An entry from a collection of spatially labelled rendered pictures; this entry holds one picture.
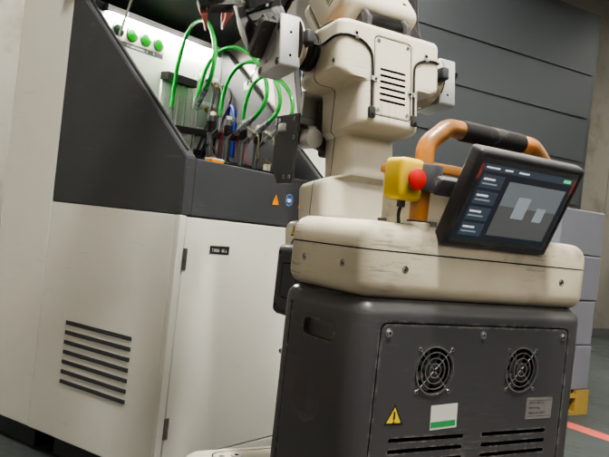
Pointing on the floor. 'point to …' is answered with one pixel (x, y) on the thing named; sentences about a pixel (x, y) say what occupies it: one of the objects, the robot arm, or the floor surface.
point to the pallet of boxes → (586, 228)
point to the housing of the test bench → (30, 204)
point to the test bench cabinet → (108, 331)
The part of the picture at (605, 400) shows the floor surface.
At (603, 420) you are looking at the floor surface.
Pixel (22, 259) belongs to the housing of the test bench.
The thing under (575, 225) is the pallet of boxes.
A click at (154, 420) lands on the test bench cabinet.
